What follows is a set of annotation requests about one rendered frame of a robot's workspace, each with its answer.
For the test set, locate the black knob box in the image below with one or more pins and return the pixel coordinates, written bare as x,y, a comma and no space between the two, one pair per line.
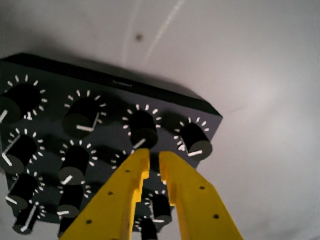
32,126

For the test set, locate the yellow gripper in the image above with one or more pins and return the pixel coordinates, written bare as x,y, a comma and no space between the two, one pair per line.
201,212

